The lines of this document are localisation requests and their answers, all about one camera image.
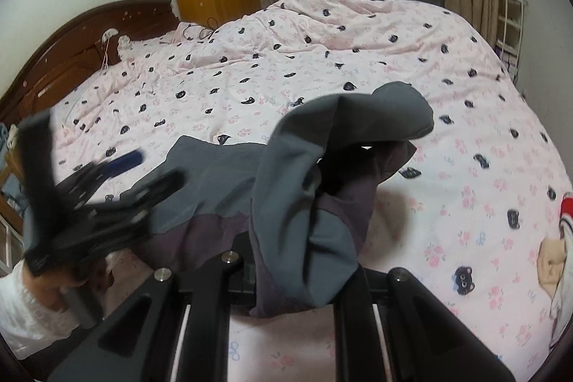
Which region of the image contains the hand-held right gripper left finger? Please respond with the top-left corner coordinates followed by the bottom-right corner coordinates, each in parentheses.
top-left (49, 250), bottom-right (258, 382)

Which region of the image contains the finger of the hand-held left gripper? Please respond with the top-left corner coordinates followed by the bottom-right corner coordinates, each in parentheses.
top-left (119, 171), bottom-right (185, 208)
top-left (96, 148), bottom-right (144, 179)

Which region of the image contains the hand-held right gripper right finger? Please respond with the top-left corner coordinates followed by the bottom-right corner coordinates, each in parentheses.
top-left (331, 266), bottom-right (515, 382)

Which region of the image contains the purple and grey hooded jacket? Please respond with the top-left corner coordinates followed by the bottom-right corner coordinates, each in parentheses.
top-left (107, 81), bottom-right (435, 318)

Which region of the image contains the person's white-sleeved left forearm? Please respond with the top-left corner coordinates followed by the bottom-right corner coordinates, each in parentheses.
top-left (0, 259), bottom-right (81, 360)

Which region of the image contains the person's left hand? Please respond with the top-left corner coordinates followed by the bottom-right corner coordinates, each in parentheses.
top-left (33, 254), bottom-right (115, 311)

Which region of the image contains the dark wooden bed headboard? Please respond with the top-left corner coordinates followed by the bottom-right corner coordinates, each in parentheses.
top-left (0, 0), bottom-right (180, 127)

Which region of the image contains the beige cloth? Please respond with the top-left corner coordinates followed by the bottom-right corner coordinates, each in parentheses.
top-left (537, 236), bottom-right (567, 298)

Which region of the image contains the red and white jersey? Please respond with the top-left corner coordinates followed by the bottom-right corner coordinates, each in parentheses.
top-left (548, 194), bottom-right (573, 349)

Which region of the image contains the pink cat-print duvet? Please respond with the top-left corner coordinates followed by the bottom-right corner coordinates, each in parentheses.
top-left (49, 0), bottom-right (573, 382)

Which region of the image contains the white shelf rack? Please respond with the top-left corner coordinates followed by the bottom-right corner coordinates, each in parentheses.
top-left (495, 0), bottom-right (526, 85)

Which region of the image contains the black cable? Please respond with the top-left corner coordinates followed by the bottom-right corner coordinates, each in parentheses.
top-left (181, 17), bottom-right (220, 43)

